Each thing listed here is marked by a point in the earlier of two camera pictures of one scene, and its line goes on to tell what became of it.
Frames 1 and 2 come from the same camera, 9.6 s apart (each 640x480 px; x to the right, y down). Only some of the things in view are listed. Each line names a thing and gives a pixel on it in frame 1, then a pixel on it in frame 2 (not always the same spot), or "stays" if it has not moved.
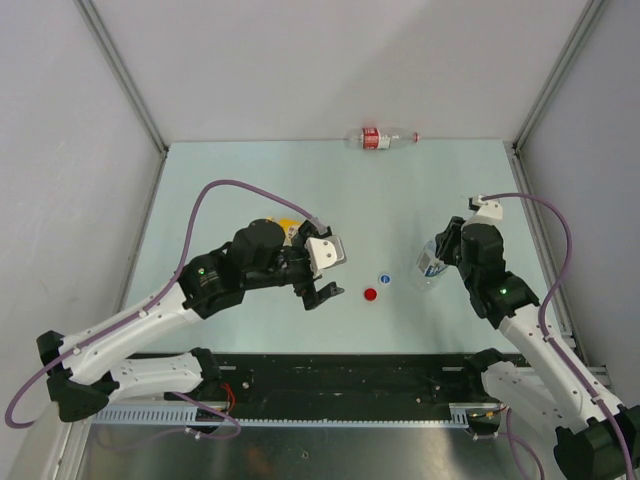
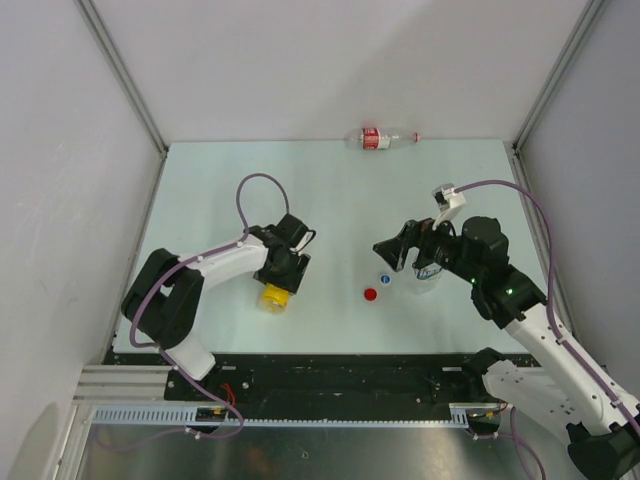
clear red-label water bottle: [380, 138] stays
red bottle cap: [370, 294] stays
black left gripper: [311, 297] to [292, 280]
